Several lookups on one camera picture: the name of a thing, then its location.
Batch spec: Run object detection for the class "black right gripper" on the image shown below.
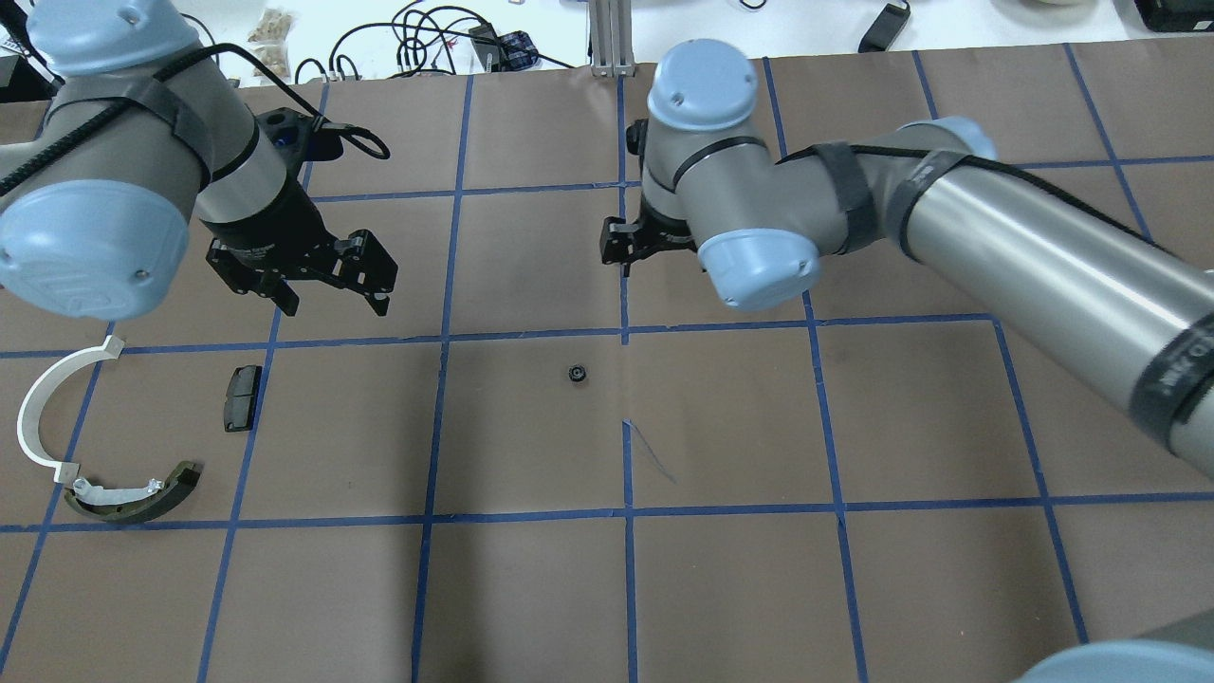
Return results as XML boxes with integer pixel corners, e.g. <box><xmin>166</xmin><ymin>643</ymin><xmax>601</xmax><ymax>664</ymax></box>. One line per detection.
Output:
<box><xmin>599</xmin><ymin>119</ymin><xmax>703</xmax><ymax>278</ymax></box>

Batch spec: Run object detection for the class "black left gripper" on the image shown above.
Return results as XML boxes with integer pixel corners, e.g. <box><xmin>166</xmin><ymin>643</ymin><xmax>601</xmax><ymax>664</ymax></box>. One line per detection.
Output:
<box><xmin>208</xmin><ymin>180</ymin><xmax>398</xmax><ymax>317</ymax></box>

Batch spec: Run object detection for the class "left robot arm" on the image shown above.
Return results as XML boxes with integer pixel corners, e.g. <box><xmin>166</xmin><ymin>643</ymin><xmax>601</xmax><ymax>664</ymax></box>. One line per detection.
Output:
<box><xmin>1</xmin><ymin>1</ymin><xmax>398</xmax><ymax>323</ymax></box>

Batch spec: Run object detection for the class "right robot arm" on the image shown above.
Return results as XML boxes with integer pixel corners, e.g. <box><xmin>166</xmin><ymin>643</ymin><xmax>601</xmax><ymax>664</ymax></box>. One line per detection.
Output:
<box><xmin>599</xmin><ymin>39</ymin><xmax>1212</xmax><ymax>476</ymax></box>

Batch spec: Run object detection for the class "small black brake pad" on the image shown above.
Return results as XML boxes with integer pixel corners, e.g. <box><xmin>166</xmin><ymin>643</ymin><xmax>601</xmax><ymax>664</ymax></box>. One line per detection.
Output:
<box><xmin>225</xmin><ymin>366</ymin><xmax>262</xmax><ymax>433</ymax></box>

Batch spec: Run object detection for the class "olive curved brake shoe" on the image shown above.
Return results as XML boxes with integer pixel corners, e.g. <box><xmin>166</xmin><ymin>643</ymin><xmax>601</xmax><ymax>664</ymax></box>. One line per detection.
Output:
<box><xmin>64</xmin><ymin>461</ymin><xmax>203</xmax><ymax>525</ymax></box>

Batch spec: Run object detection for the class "white curved plastic part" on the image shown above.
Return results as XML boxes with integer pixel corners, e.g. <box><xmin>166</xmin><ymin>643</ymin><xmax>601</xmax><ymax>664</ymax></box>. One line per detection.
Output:
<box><xmin>16</xmin><ymin>336</ymin><xmax>126</xmax><ymax>484</ymax></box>

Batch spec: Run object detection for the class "black power adapter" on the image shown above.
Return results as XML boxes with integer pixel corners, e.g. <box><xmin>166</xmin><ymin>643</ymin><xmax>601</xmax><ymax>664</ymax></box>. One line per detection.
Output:
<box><xmin>855</xmin><ymin>1</ymin><xmax>911</xmax><ymax>53</ymax></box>

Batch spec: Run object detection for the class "aluminium frame post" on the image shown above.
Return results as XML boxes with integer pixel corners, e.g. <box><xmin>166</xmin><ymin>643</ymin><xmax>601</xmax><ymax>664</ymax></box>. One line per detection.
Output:
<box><xmin>585</xmin><ymin>0</ymin><xmax>636</xmax><ymax>78</ymax></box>

